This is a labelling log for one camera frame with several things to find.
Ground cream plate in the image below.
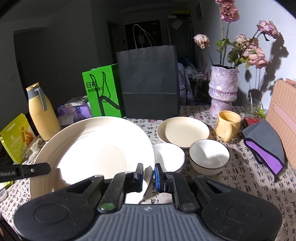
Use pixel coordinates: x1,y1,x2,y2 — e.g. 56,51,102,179
157,116,210,149
30,116,154,204

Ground white bowl left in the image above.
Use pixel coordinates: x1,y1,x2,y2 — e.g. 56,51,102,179
153,143,185,173

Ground white bowl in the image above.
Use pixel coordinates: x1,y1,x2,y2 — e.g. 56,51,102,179
153,143,185,173
189,139,230,176

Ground white flat case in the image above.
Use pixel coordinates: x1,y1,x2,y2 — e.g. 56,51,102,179
0,189,7,202

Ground yellow snack box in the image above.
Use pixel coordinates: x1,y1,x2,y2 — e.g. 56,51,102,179
1,113,36,164

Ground white bowl right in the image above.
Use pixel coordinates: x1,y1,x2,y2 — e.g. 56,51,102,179
189,139,230,176

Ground yellow thermos jug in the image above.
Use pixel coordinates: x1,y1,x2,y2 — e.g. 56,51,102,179
26,82,61,141

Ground calligraphy print tablecloth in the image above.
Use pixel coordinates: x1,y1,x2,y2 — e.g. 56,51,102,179
1,105,295,240

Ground purple tissue pack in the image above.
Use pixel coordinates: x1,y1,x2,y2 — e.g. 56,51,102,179
57,103,93,126

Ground dark blue jacket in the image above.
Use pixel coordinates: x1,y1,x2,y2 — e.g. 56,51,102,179
178,63,194,105

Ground yellow mug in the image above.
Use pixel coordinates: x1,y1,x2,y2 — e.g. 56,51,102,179
215,110,241,142

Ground black paper bag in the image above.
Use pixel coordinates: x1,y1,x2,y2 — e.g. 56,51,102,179
116,24,181,120

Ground green paper bag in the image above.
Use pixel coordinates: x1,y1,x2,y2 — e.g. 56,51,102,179
82,64,125,118

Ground white small box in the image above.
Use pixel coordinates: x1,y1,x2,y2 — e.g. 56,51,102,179
64,95,88,108

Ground red small box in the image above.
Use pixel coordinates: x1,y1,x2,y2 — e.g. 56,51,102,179
243,118,261,128

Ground grey purple cloth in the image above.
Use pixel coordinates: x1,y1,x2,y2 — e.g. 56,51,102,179
242,119,286,182

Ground purple textured vase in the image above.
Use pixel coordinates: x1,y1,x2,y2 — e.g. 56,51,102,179
209,65,238,118

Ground clear drinking glass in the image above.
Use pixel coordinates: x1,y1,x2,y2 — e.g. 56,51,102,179
245,92,262,118

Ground pink small suitcase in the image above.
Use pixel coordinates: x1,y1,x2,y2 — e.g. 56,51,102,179
266,79,296,169

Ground dried pink roses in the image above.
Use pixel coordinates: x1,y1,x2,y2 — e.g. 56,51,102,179
193,0,282,69

